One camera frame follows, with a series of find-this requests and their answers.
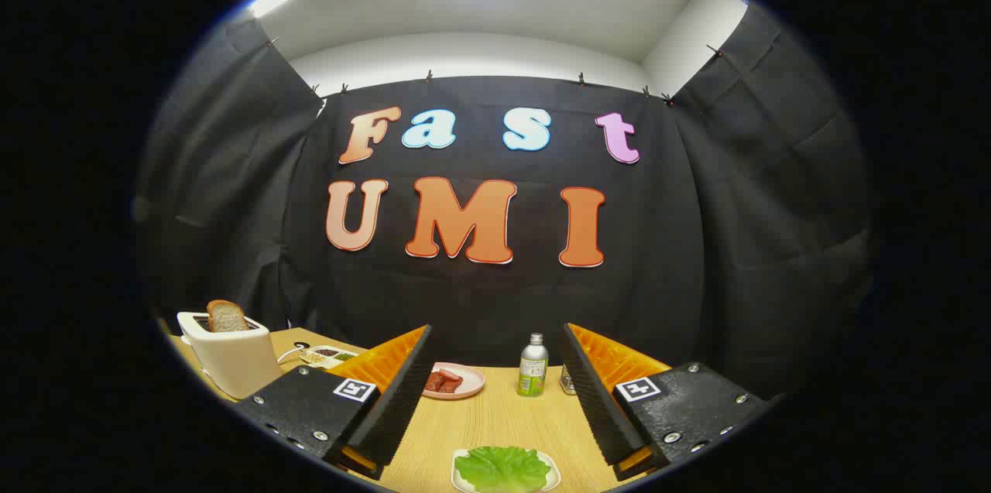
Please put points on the white divided seed dish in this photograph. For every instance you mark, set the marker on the white divided seed dish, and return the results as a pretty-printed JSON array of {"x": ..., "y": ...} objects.
[{"x": 329, "y": 354}]

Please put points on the red sausage piece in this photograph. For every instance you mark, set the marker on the red sausage piece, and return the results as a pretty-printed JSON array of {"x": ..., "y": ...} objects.
[{"x": 450, "y": 374}]

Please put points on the white square plate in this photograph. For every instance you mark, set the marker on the white square plate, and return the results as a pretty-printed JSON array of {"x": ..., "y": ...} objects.
[{"x": 556, "y": 477}]

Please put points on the pink round plate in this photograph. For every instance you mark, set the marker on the pink round plate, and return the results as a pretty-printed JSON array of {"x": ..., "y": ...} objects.
[{"x": 474, "y": 381}]

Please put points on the green lettuce leaf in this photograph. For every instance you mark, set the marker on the green lettuce leaf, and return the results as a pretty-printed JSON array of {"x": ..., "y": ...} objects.
[{"x": 503, "y": 468}]

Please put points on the silver bottle green label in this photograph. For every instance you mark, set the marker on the silver bottle green label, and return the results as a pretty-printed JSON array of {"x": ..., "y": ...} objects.
[{"x": 533, "y": 369}]

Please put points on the cream white toaster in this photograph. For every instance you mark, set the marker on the cream white toaster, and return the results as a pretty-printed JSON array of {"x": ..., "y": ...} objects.
[{"x": 232, "y": 361}]

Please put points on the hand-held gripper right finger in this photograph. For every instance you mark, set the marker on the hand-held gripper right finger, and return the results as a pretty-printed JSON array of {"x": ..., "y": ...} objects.
[{"x": 592, "y": 400}]

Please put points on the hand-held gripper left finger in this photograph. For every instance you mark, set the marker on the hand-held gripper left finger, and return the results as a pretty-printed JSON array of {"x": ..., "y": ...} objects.
[{"x": 399, "y": 400}]

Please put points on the black backdrop cloth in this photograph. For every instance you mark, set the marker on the black backdrop cloth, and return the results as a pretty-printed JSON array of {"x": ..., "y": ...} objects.
[{"x": 503, "y": 299}]

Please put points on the brown meat slice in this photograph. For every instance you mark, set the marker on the brown meat slice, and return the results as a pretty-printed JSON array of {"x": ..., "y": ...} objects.
[{"x": 435, "y": 383}]

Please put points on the brown crust bread slice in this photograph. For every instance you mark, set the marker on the brown crust bread slice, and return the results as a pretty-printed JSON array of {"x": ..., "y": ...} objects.
[{"x": 226, "y": 317}]

